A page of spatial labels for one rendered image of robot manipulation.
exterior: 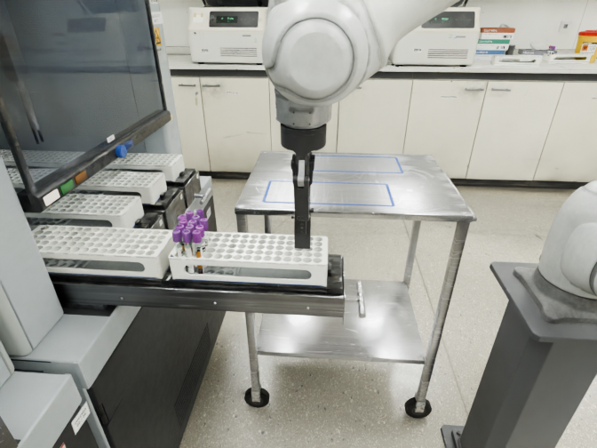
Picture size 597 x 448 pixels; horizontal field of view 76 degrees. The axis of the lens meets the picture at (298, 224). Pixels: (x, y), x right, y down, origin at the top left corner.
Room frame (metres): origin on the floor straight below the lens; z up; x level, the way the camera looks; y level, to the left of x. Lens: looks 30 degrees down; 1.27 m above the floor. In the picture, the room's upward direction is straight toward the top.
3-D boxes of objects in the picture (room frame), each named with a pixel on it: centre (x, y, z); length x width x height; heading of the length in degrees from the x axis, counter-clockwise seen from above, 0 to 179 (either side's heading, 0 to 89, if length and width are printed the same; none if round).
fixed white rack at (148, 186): (0.97, 0.53, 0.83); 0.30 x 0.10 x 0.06; 86
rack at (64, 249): (0.65, 0.41, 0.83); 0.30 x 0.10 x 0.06; 86
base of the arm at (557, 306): (0.69, -0.61, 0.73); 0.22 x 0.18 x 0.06; 176
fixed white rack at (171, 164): (1.12, 0.51, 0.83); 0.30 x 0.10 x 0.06; 86
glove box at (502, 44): (3.27, -1.48, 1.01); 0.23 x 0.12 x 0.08; 85
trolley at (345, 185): (1.08, -0.15, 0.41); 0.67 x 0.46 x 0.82; 86
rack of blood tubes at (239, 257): (0.63, 0.09, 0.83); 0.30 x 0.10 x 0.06; 86
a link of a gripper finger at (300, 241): (0.61, -0.01, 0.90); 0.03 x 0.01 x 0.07; 86
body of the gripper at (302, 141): (0.62, -0.01, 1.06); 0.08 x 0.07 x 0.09; 176
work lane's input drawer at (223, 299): (0.64, 0.23, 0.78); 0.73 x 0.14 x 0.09; 86
